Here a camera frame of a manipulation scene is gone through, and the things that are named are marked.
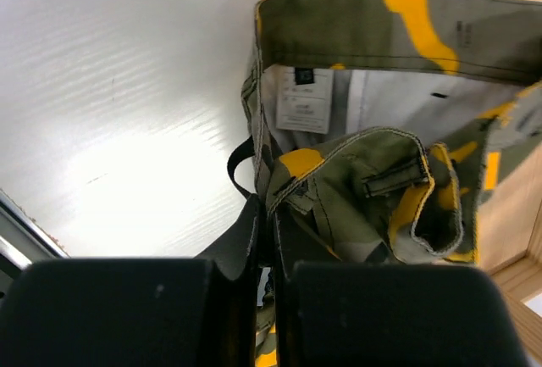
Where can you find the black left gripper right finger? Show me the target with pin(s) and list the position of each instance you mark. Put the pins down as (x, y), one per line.
(335, 313)

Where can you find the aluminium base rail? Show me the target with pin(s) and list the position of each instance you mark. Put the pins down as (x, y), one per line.
(23, 242)

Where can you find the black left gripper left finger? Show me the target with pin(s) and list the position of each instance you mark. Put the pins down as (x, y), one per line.
(139, 312)

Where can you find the camouflage yellow green trousers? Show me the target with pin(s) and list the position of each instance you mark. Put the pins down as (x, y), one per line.
(383, 125)

